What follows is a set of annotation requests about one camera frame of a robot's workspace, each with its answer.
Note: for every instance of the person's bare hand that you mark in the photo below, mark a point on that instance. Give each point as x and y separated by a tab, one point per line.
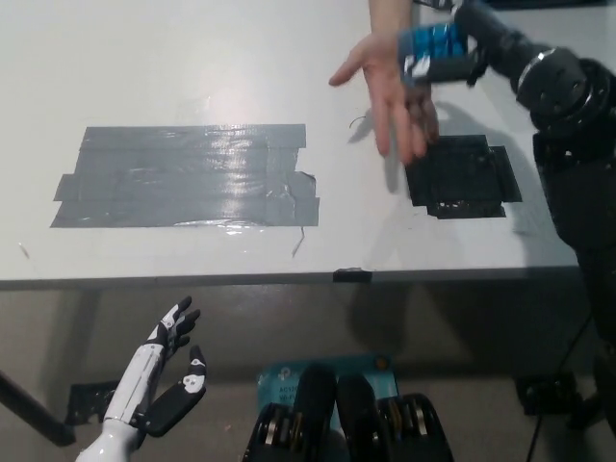
385	82

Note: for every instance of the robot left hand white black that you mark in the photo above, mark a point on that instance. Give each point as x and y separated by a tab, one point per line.
144	380

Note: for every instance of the robot right hand white black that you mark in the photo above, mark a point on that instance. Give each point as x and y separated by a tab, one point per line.
447	69

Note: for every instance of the curled dark thread scrap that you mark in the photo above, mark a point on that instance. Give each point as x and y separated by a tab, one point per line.
358	120

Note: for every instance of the black floor tape patch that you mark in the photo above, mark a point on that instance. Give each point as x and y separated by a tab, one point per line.
91	402

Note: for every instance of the black tape square patch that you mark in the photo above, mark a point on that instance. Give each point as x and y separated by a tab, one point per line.
462	178

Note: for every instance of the black slanted table leg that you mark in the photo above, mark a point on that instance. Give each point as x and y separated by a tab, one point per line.
33	409

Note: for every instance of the small black tape strip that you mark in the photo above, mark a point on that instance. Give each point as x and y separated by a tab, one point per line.
352	275

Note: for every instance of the grey duct tape patch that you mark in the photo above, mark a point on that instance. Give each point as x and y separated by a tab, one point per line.
192	178

